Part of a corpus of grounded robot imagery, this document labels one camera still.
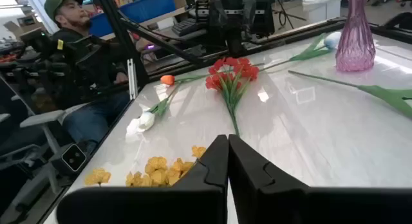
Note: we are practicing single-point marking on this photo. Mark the orange tulip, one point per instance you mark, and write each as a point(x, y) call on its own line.
point(167, 80)
point(386, 97)

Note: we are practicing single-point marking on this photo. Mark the table-level camera box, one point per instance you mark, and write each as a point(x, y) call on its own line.
point(74, 157)

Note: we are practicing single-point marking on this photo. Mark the light blue tulip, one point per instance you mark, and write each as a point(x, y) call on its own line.
point(310, 53)

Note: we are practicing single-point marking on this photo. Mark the blue plastic bin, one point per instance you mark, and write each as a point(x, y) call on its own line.
point(145, 8)

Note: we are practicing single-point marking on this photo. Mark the purple glass vase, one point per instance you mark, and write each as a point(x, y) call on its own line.
point(355, 47)

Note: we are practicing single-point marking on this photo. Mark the white tulip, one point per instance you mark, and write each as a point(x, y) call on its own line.
point(146, 120)

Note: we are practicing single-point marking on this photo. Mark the large veined yellow flower bunch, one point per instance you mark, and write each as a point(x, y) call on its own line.
point(157, 163)

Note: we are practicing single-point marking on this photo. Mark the white bin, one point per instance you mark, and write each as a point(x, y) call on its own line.
point(322, 6)

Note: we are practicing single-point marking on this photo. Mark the black frame post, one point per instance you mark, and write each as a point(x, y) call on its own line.
point(124, 34)

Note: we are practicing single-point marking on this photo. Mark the grey office chair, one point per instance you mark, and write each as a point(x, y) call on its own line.
point(42, 118)

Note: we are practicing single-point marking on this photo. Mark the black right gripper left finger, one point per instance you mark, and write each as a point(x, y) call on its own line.
point(193, 201)

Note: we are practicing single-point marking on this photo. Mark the person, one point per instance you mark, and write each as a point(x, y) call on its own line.
point(69, 11)

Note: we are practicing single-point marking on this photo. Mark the red flower bunch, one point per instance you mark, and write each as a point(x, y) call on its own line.
point(248, 69)

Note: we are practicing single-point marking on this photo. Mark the black keyboard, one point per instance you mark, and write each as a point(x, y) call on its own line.
point(188, 27)

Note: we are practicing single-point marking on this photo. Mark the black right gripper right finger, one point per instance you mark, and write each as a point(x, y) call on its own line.
point(289, 204)

